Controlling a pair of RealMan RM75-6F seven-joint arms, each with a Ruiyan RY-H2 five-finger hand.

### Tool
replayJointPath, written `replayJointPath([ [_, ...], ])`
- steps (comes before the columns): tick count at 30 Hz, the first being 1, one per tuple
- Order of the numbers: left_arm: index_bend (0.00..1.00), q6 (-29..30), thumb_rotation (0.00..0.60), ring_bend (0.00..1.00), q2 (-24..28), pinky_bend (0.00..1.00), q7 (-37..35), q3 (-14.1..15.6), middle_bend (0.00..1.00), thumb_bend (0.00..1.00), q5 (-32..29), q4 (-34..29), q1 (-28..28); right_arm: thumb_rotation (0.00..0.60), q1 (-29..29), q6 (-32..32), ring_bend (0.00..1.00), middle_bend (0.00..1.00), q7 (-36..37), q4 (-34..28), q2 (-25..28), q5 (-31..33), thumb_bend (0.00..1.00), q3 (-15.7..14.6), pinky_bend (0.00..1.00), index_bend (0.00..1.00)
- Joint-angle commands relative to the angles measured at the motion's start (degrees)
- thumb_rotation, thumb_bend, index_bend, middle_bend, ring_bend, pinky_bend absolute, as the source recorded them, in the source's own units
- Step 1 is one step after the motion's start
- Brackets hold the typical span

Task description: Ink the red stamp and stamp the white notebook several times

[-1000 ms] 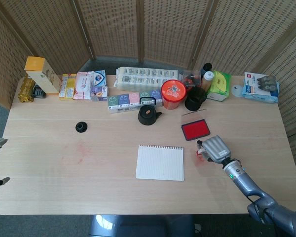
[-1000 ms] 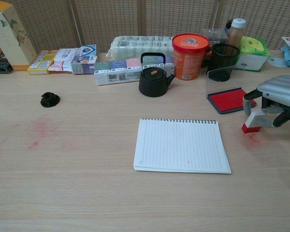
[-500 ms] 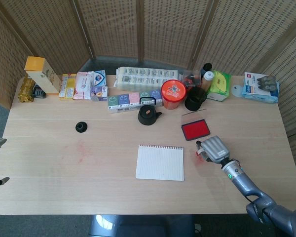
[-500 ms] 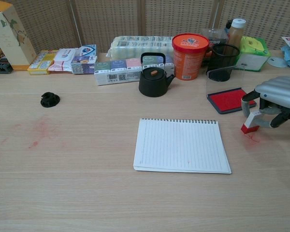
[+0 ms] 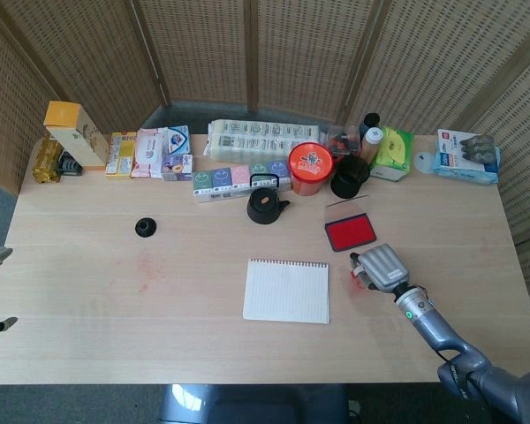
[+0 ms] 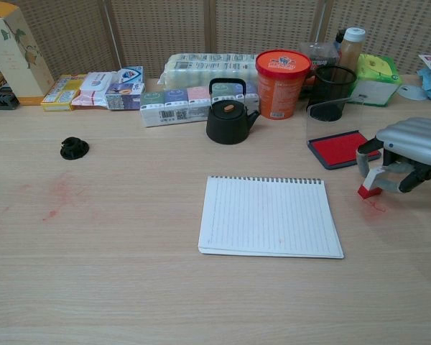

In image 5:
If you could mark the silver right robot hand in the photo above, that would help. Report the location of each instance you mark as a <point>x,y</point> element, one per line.
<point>382,267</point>

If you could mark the small red stamp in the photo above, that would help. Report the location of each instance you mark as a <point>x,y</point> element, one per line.
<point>358,272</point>

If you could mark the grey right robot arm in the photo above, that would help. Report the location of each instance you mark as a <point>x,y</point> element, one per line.
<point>433,331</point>

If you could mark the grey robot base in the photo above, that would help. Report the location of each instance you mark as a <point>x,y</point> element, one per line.
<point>247,406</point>

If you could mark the white spiral notepad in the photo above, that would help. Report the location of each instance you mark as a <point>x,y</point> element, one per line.
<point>287,291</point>

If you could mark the red ink pad clear lid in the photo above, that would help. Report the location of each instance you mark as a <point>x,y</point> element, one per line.
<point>351,232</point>

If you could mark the black mesh pen cup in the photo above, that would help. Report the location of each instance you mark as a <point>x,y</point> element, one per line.
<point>349,176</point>

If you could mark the gold foil package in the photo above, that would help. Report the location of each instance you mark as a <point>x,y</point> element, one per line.
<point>46,161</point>

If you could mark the pale round disc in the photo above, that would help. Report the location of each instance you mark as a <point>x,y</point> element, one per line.
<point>424,162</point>

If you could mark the green tissue pack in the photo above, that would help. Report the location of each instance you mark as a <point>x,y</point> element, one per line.
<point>393,150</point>

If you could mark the brown bottle white cap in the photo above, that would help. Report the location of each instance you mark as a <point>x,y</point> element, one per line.
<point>371,143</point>

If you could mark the orange lidded tub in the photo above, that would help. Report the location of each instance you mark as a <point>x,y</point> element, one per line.
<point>311,163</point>

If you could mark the light blue plastic pack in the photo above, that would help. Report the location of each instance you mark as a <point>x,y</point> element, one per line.
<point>472,176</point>

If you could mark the clear plastic clip box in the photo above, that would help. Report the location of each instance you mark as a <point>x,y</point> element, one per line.
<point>342,139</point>

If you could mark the tall beige gift box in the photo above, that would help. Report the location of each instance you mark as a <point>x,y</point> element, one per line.
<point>77,141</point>

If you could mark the correction tape blister pack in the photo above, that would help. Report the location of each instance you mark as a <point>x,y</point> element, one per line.
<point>461,148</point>

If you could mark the dark bottle black cap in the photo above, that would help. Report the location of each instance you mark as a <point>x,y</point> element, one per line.
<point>372,120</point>

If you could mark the small black round cap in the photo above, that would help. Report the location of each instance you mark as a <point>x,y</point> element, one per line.
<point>146,227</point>

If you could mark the flat yellow box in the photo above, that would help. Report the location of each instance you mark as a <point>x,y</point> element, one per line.
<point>120,154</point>

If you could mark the large clear tissue bundle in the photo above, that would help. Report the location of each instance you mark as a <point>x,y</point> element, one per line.
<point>256,137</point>

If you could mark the multicolour pocket tissue pack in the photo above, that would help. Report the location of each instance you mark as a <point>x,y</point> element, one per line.
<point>221,181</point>

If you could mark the pink wet wipes pack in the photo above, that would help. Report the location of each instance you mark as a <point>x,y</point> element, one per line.
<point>148,152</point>

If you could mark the small purple box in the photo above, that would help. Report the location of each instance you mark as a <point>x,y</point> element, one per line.
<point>176,167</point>

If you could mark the blue and white box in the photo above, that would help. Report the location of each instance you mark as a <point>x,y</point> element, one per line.
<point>176,139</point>

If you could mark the woven folding screen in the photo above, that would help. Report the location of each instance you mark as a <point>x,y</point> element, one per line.
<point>203,44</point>

